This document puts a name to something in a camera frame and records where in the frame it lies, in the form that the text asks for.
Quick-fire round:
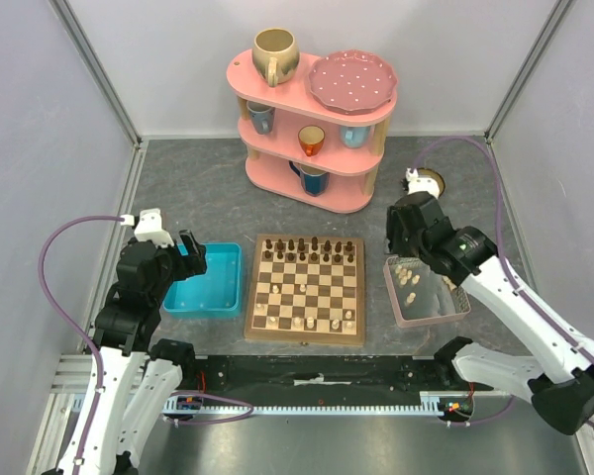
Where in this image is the brown ceramic bowl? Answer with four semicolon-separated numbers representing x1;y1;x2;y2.
400;167;446;199

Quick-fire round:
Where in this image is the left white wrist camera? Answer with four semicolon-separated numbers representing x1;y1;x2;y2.
120;208;175;248

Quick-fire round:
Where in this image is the light blue mug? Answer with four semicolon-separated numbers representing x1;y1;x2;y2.
340;126;371;148

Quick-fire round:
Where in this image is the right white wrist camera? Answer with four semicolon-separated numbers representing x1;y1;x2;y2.
404;166;442;197

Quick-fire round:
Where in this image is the grey-blue mug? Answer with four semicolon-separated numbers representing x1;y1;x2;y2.
247;101;275;135

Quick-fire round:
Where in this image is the pink three-tier shelf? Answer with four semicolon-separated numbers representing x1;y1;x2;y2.
227;50;396;214

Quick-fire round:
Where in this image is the orange cup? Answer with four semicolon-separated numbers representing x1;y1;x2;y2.
298;125;326;157

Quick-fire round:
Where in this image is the purple cable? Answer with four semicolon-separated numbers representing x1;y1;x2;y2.
408;136;594;441
38;213;135;466

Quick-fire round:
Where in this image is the wooden chess board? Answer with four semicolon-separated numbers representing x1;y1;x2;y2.
244;234;366;346

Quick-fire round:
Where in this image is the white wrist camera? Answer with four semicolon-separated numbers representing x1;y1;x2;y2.
120;208;175;248
404;166;442;197

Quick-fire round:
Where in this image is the pink clear plastic tray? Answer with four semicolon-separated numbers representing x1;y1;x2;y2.
383;256;471;329

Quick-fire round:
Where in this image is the dark blue mug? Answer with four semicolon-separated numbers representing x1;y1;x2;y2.
289;161;330;197

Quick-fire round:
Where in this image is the beige ceramic mug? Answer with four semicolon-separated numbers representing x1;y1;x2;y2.
251;28;300;87

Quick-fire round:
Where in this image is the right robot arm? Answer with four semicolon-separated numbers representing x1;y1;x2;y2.
386;191;594;435

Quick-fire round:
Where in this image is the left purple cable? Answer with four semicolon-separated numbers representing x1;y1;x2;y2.
38;213;135;466

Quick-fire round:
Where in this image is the pink polka dot plate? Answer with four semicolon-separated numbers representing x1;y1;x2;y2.
307;49;398;116

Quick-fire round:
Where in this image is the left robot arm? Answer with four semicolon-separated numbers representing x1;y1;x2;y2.
52;231;207;474

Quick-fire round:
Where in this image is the blue plastic bin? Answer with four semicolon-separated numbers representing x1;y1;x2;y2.
162;242;244;320

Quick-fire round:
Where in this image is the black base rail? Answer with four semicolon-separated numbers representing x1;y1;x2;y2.
178;355;491;408

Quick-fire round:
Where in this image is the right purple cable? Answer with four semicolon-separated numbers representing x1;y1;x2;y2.
408;136;594;441

